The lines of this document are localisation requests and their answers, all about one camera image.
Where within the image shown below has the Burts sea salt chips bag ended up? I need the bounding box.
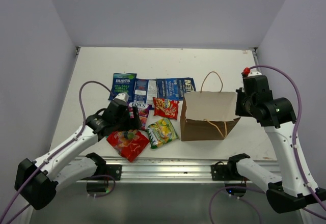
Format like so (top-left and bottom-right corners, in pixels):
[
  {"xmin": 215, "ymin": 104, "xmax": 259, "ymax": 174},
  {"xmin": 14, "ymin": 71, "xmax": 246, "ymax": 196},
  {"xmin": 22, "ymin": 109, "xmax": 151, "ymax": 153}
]
[{"xmin": 109, "ymin": 73, "xmax": 137, "ymax": 102}]

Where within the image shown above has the brown paper bag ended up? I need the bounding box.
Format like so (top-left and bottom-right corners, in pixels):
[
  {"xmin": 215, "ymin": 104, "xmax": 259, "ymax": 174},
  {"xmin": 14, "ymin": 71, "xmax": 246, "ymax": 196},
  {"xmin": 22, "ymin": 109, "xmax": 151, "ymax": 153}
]
[{"xmin": 180, "ymin": 81, "xmax": 240, "ymax": 142}]

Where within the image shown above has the blue Kettle chips bag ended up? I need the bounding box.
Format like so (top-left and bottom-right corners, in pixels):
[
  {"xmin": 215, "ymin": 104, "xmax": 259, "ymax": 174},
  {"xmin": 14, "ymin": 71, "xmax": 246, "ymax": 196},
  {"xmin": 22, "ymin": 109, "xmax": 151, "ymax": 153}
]
[{"xmin": 156, "ymin": 77, "xmax": 196, "ymax": 101}]

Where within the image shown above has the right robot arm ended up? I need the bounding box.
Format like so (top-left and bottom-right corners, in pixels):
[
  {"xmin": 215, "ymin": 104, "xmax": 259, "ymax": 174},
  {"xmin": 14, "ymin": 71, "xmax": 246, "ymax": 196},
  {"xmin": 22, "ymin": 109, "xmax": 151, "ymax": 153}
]
[{"xmin": 227, "ymin": 74, "xmax": 325, "ymax": 213}]

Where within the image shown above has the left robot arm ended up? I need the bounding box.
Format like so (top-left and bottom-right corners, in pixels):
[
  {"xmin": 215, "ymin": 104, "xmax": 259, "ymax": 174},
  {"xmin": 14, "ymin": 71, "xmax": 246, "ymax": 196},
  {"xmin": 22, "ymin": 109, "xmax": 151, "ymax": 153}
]
[{"xmin": 14, "ymin": 98, "xmax": 141, "ymax": 210}]

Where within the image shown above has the purple Fox's berries candy bag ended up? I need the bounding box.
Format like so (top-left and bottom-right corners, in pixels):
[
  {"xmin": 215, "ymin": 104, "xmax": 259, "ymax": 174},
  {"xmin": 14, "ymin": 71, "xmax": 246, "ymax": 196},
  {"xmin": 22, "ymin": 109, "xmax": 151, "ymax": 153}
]
[{"xmin": 128, "ymin": 102, "xmax": 151, "ymax": 131}]

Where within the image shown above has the red fruit candy bag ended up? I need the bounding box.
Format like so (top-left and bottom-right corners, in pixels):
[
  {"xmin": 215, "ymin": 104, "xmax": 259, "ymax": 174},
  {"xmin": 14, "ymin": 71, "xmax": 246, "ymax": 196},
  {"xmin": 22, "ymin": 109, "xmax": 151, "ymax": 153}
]
[{"xmin": 106, "ymin": 130, "xmax": 149, "ymax": 162}]

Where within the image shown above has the yellow green Fox's candy bag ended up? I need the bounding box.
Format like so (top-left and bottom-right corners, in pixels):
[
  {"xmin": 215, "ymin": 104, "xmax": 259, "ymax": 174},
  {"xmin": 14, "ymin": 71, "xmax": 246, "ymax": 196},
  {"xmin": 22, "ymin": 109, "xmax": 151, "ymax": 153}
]
[{"xmin": 147, "ymin": 118, "xmax": 179, "ymax": 149}]

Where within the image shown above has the red snack sticks bag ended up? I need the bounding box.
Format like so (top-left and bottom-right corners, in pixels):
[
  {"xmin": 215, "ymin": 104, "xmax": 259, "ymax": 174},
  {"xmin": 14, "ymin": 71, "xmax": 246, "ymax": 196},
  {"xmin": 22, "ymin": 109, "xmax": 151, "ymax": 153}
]
[{"xmin": 153, "ymin": 97, "xmax": 179, "ymax": 120}]

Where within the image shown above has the blue spicy chilli chips bag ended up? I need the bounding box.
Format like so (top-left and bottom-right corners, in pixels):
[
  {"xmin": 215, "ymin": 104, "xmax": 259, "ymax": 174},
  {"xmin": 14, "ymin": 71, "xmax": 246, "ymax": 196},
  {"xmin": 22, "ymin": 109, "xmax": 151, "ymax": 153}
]
[{"xmin": 133, "ymin": 78, "xmax": 158, "ymax": 106}]

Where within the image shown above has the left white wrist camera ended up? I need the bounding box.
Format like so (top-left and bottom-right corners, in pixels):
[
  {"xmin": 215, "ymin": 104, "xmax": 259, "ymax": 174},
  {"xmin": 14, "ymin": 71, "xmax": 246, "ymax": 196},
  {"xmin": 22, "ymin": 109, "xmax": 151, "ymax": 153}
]
[{"xmin": 114, "ymin": 92, "xmax": 129, "ymax": 103}]

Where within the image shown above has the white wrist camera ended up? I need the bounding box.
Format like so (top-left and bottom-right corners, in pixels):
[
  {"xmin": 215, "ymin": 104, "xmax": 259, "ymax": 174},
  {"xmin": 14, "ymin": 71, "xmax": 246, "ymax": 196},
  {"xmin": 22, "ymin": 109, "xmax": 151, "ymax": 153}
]
[
  {"xmin": 114, "ymin": 92, "xmax": 129, "ymax": 103},
  {"xmin": 241, "ymin": 67, "xmax": 262, "ymax": 79}
]

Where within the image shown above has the aluminium rail frame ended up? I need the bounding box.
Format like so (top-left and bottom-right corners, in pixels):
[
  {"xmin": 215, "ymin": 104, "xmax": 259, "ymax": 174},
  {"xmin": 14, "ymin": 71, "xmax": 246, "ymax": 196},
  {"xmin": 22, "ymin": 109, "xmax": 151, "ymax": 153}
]
[{"xmin": 50, "ymin": 47, "xmax": 280, "ymax": 183}]

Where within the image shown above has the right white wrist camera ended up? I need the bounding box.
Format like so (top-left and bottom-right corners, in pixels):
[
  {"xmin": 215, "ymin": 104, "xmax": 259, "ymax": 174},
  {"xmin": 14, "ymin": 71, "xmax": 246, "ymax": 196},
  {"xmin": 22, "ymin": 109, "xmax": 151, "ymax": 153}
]
[{"xmin": 241, "ymin": 67, "xmax": 262, "ymax": 79}]

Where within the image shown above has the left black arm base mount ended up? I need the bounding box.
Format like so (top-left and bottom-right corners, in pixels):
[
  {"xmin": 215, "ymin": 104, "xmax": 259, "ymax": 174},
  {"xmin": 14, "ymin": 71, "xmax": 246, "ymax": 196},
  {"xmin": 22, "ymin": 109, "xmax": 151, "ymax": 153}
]
[{"xmin": 100, "ymin": 164, "xmax": 122, "ymax": 181}]

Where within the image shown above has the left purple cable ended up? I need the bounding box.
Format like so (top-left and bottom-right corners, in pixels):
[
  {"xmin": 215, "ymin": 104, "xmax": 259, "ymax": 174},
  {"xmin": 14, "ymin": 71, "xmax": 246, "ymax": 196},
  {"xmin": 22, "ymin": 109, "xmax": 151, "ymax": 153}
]
[{"xmin": 0, "ymin": 80, "xmax": 115, "ymax": 224}]

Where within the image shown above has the purple cable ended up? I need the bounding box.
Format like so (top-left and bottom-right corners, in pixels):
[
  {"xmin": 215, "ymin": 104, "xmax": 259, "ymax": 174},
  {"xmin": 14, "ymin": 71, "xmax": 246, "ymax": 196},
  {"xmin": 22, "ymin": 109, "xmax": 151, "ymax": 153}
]
[
  {"xmin": 248, "ymin": 65, "xmax": 326, "ymax": 219},
  {"xmin": 0, "ymin": 80, "xmax": 115, "ymax": 224}
]

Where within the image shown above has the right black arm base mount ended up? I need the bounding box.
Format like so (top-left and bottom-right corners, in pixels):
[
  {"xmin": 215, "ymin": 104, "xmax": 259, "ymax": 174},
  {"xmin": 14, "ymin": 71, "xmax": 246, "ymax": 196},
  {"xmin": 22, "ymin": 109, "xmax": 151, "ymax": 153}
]
[{"xmin": 210, "ymin": 161, "xmax": 239, "ymax": 181}]

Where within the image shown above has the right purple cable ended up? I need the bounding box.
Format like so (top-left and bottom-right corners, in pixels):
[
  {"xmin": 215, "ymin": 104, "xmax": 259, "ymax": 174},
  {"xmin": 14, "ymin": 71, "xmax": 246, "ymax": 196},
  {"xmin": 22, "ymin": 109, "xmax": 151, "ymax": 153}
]
[{"xmin": 248, "ymin": 65, "xmax": 326, "ymax": 219}]

